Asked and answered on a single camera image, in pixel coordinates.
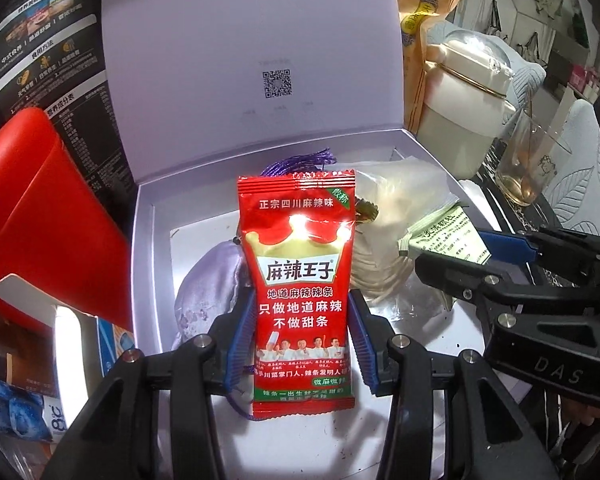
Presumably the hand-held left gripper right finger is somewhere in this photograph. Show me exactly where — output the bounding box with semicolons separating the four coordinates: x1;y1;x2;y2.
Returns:
346;289;556;480

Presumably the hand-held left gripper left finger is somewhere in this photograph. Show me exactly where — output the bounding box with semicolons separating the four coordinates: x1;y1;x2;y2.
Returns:
55;289;259;480

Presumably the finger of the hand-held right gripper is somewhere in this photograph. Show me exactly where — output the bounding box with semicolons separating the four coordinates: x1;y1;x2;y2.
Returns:
414;251;600;314
474;226;600;282

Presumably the green white paper packet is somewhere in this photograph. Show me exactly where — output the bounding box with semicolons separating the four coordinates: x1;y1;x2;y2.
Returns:
397;202;493;266

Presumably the clear bag with white coil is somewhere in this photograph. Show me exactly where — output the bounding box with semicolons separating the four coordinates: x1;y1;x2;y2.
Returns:
352;157;463;321

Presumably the red spicy snack packet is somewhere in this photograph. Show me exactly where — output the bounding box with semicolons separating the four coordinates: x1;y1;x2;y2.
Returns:
237;168;357;411

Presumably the lavender gift box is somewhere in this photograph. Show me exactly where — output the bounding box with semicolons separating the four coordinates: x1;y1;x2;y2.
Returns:
100;0;521;480

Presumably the glass cup with spoon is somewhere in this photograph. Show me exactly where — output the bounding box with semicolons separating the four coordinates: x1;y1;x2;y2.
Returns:
495;107;573;208

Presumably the grey leaf-pattern sofa cushion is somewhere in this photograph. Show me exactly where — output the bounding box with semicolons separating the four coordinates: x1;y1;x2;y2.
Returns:
545;99;600;228

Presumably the cream lidded cup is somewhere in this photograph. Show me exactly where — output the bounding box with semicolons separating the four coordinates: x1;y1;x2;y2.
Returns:
417;27;517;181

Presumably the white blue carton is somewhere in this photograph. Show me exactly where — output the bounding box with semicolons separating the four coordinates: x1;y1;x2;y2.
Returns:
0;274;137;443

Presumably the red plastic bag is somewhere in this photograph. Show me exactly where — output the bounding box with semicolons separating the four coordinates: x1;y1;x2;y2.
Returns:
0;107;133;331

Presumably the blue ice-print packet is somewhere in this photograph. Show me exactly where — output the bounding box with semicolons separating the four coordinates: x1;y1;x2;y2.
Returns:
0;372;67;443

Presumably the orange yellow snack pouch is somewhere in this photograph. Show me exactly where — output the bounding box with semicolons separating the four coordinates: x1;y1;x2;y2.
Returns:
390;0;473;133

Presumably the black printed food bag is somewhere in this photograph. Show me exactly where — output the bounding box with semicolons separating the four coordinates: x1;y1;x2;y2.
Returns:
0;0;143;196

